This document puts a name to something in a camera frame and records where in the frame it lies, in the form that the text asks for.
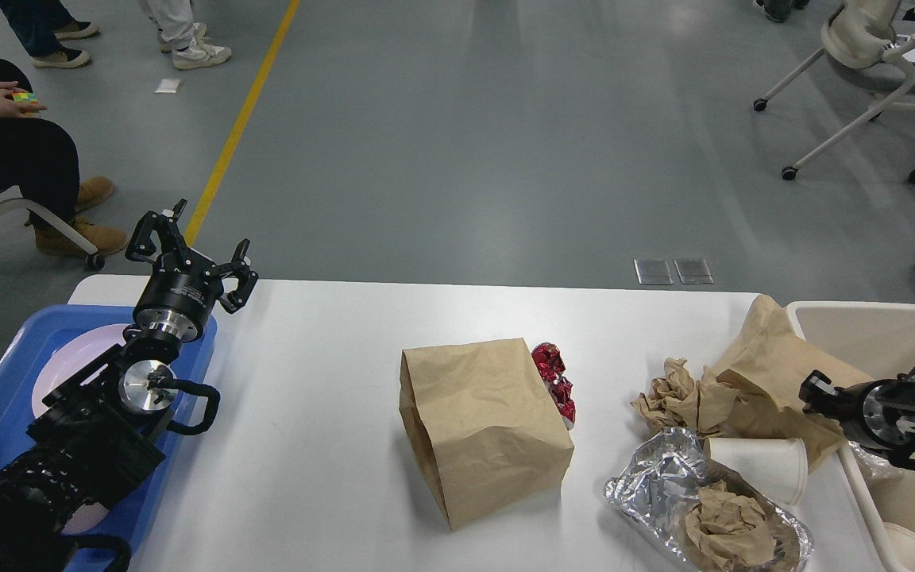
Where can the brown paper bag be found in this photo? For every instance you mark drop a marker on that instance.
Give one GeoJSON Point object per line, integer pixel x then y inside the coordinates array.
{"type": "Point", "coordinates": [484, 430]}
{"type": "Point", "coordinates": [767, 363]}

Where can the seated person in black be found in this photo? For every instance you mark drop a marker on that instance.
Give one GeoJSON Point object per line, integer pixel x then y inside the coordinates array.
{"type": "Point", "coordinates": [40, 158]}

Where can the beige plastic bin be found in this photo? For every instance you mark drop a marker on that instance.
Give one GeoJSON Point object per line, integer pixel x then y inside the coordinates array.
{"type": "Point", "coordinates": [878, 339]}

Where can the white paper cup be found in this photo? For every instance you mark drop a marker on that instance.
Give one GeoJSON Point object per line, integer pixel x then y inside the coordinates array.
{"type": "Point", "coordinates": [777, 468]}
{"type": "Point", "coordinates": [898, 554]}

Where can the standing person white sneakers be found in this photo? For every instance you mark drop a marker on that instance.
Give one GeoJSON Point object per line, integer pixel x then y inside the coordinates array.
{"type": "Point", "coordinates": [181, 36]}

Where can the brown paper ball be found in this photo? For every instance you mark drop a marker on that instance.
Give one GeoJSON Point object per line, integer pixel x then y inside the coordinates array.
{"type": "Point", "coordinates": [672, 399]}

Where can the rubiks cube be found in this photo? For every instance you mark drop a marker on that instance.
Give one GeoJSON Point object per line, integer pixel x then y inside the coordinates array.
{"type": "Point", "coordinates": [21, 96]}

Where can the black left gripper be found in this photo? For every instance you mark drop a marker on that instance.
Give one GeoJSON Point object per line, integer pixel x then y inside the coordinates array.
{"type": "Point", "coordinates": [175, 301]}

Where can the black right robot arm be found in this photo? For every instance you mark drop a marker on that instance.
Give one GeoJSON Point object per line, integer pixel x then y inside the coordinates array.
{"type": "Point", "coordinates": [900, 404]}

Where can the pink plate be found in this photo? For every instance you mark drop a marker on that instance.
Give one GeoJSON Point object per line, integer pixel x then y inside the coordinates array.
{"type": "Point", "coordinates": [70, 358]}

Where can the paper scrap on floor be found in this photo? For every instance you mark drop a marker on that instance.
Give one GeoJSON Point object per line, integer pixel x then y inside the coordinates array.
{"type": "Point", "coordinates": [168, 86]}

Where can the crumpled brown paper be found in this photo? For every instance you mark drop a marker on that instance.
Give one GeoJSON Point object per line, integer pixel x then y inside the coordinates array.
{"type": "Point", "coordinates": [726, 531]}

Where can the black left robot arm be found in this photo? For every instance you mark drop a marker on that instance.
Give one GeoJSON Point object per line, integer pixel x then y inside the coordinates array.
{"type": "Point", "coordinates": [96, 443]}

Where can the person in blue jeans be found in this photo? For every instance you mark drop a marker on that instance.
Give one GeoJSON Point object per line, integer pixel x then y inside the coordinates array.
{"type": "Point", "coordinates": [42, 26]}

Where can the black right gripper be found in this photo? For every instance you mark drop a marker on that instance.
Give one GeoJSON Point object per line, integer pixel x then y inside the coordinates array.
{"type": "Point", "coordinates": [862, 416]}

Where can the red foil wrapper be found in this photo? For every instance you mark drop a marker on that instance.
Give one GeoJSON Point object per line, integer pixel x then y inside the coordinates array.
{"type": "Point", "coordinates": [550, 366]}

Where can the brown paper bag on table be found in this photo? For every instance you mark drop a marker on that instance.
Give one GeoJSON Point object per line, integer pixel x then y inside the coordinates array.
{"type": "Point", "coordinates": [484, 430]}

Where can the white office chair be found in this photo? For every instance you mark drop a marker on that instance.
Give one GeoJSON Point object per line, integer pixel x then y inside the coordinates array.
{"type": "Point", "coordinates": [862, 47]}

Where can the blue plastic tray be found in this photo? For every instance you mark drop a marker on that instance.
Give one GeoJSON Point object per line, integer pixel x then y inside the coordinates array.
{"type": "Point", "coordinates": [39, 338]}

